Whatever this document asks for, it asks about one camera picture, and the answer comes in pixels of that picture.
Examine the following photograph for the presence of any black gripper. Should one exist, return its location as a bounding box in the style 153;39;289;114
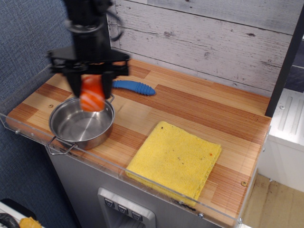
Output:
47;22;129;99

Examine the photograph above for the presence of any orange salmon sushi toy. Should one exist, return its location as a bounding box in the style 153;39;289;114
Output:
79;75;105;112

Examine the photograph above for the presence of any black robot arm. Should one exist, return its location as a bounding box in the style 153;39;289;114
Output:
47;0;130;99

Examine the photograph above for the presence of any yellow rag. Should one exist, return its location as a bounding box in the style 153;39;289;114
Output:
126;121;222;207

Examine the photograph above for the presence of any small steel pot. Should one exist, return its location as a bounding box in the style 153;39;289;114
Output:
46;95;115;155

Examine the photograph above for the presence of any silver button panel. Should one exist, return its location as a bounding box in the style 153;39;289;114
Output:
97;187;156;228

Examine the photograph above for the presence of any blue handled metal spoon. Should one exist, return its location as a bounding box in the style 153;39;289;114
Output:
112;80;156;95

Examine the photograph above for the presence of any black braided cable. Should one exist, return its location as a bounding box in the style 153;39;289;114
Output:
0;213;19;228

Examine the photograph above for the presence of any right black frame post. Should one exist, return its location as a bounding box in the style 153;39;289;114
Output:
265;5;304;117

